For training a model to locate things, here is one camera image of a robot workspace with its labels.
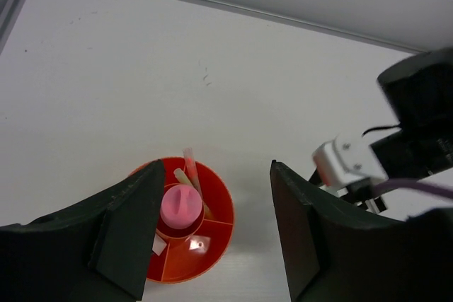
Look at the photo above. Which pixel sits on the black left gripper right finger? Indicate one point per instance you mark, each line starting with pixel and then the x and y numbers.
pixel 335 251

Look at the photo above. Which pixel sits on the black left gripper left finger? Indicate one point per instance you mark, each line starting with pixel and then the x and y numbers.
pixel 98 249

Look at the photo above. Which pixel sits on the orange round desk organizer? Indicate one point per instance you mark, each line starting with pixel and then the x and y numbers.
pixel 191 252

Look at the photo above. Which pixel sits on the pink glue stick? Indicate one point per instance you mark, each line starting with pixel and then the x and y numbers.
pixel 181 206

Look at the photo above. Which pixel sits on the yellow pen with clear cap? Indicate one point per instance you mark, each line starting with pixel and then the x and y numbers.
pixel 189 176

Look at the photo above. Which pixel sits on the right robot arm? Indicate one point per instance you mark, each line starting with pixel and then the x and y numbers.
pixel 419 91

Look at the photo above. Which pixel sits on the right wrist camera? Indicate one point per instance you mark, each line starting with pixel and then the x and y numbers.
pixel 347 168

